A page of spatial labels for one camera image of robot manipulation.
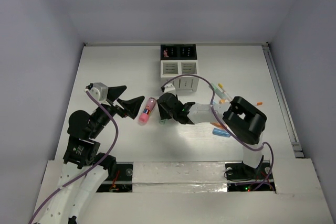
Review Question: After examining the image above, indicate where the small green highlighter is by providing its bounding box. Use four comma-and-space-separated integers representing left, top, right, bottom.
159, 119, 167, 125

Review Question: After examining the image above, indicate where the pink glue stick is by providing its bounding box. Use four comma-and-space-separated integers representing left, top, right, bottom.
139, 97, 156, 124

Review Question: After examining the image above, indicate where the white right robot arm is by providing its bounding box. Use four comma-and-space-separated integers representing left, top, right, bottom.
157, 93, 267, 178

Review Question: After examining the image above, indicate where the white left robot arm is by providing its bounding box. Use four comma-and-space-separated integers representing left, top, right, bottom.
29, 82, 144, 223

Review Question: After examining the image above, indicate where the long green highlighter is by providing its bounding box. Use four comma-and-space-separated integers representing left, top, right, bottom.
211, 83, 225, 99

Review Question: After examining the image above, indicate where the white four-slot pen organizer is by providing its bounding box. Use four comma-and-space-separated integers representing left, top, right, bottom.
160, 44, 198, 92

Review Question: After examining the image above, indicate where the orange pink pastel highlighter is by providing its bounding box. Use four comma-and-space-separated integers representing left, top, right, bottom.
219, 99, 228, 104

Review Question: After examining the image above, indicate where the yellow-capped white pen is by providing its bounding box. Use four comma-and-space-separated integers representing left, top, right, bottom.
218, 83, 232, 102

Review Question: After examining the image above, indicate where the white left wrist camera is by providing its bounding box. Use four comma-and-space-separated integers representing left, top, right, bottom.
86, 82, 108, 102

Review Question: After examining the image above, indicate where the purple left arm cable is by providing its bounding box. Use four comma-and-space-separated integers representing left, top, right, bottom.
27, 90, 120, 224

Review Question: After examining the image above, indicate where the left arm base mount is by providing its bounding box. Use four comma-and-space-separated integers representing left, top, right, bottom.
97, 163, 133, 193

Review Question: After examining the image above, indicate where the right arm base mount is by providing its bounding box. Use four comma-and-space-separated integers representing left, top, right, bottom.
224, 162, 276, 192

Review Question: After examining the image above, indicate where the aluminium rail right edge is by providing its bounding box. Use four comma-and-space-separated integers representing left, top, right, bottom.
262, 44, 305, 158

